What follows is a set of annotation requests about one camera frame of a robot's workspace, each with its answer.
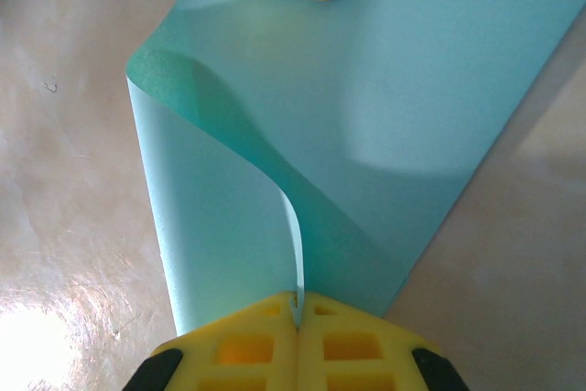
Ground light blue cloth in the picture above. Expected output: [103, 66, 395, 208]
[124, 0, 586, 342]

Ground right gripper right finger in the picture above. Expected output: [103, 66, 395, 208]
[297, 293, 460, 391]

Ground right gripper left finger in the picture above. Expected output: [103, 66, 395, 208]
[127, 290, 299, 391]

